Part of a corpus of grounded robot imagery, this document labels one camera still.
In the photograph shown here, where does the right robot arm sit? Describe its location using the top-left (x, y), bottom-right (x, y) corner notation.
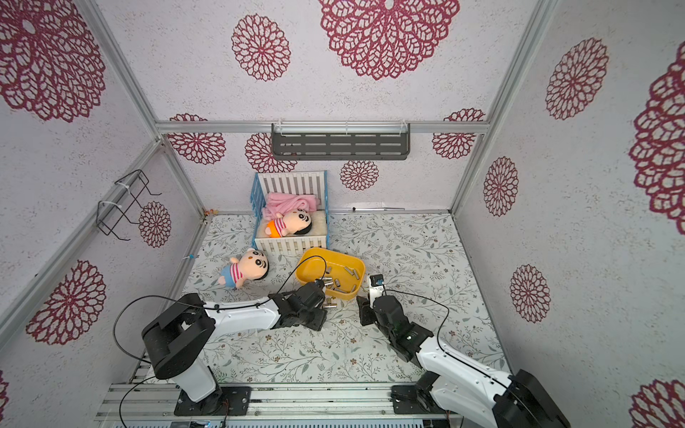
top-left (356, 294), bottom-right (571, 427)

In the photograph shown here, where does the grey wall shelf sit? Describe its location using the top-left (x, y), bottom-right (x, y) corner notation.
top-left (270, 123), bottom-right (411, 162)

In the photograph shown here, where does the yellow plastic storage box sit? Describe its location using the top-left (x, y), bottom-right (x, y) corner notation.
top-left (295, 248), bottom-right (366, 301)

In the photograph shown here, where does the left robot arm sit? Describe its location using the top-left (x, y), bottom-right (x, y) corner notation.
top-left (142, 280), bottom-right (326, 417)

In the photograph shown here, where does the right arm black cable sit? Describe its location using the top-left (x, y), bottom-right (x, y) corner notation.
top-left (382, 288), bottom-right (542, 428)

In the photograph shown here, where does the black wire wall rack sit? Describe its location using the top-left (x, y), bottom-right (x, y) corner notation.
top-left (95, 169), bottom-right (161, 242)

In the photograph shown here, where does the plush doll on table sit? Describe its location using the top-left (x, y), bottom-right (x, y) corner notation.
top-left (218, 248), bottom-right (269, 289)

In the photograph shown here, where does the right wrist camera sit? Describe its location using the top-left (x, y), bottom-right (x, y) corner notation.
top-left (369, 274), bottom-right (385, 307)

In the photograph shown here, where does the white and blue toy crib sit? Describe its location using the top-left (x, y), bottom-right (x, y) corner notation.
top-left (251, 171), bottom-right (330, 255)

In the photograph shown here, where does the pink blanket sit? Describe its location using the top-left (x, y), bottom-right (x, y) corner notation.
top-left (262, 193), bottom-right (320, 220)

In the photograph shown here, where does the metal base rail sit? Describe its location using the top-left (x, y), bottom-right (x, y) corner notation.
top-left (93, 381), bottom-right (547, 428)

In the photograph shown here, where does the plush doll in crib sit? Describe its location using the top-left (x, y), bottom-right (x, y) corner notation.
top-left (264, 210), bottom-right (312, 238)

